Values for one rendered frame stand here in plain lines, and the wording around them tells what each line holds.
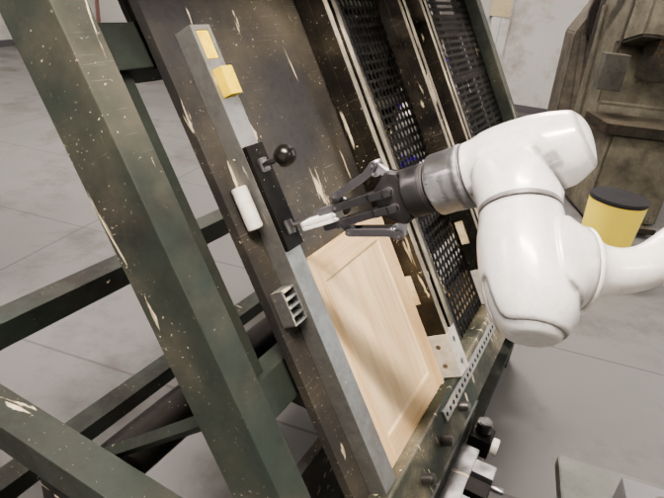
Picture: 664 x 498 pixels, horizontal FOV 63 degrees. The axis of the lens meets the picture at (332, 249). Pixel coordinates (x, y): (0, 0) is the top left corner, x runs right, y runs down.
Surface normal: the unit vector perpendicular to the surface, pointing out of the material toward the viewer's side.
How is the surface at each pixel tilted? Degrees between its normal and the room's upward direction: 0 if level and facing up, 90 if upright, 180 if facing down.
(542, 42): 90
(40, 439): 0
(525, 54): 90
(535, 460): 0
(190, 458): 0
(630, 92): 90
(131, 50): 59
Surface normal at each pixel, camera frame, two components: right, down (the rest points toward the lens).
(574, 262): 0.25, -0.30
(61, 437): 0.10, -0.89
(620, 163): -0.09, 0.44
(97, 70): 0.80, -0.21
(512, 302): -0.70, -0.02
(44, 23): -0.48, 0.35
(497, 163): -0.63, -0.29
